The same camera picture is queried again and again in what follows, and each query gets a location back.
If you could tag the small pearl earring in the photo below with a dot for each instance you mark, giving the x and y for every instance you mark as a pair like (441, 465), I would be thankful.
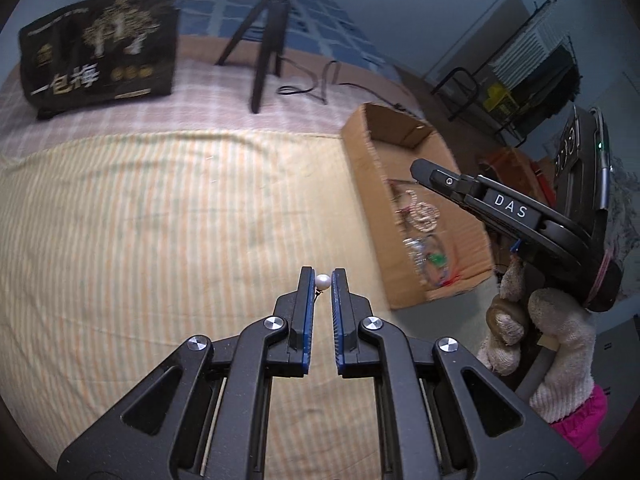
(322, 282)

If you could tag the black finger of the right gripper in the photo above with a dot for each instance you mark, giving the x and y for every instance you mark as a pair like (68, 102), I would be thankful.
(454, 187)

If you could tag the green jade pendant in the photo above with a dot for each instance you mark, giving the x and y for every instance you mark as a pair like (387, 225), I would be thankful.
(438, 259)

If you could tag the blue patterned blanket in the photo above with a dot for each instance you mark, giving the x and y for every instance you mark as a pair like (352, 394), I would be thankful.
(314, 26)

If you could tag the striped yellow cloth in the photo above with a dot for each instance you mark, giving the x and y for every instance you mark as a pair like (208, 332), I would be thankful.
(115, 249)

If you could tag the black tripod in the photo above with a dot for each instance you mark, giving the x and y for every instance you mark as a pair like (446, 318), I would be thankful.
(271, 46)

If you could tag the black clothes rack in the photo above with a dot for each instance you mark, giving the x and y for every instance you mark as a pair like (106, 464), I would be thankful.
(536, 62)

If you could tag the cardboard box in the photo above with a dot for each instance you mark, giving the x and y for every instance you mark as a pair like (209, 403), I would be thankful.
(381, 144)

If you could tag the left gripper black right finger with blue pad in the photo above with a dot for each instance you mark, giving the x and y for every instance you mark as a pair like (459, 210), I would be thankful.
(441, 413)

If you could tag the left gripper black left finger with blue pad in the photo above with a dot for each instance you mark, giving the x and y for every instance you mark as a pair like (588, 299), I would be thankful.
(203, 412)

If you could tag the yellow box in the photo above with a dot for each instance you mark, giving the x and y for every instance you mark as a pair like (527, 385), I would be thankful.
(499, 98)

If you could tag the white knit gloved hand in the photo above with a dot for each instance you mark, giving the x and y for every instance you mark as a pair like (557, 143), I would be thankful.
(544, 334)

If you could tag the black printed bag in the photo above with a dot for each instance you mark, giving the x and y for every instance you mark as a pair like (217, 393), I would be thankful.
(98, 51)

